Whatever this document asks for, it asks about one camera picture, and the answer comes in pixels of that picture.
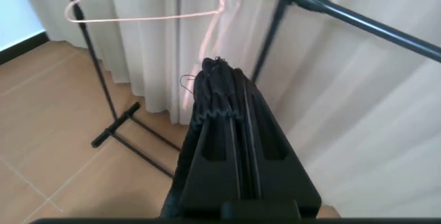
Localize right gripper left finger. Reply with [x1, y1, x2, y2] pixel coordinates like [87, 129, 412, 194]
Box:
[179, 116, 242, 218]

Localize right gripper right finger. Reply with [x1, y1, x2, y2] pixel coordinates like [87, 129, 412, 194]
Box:
[236, 69, 322, 218]

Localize black shorts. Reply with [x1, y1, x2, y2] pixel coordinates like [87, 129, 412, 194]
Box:
[160, 57, 249, 218]

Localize black clothes rack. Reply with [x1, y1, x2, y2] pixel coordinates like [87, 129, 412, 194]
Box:
[61, 0, 441, 180]

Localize white curtain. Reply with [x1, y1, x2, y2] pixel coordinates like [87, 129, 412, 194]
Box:
[15, 0, 441, 218]

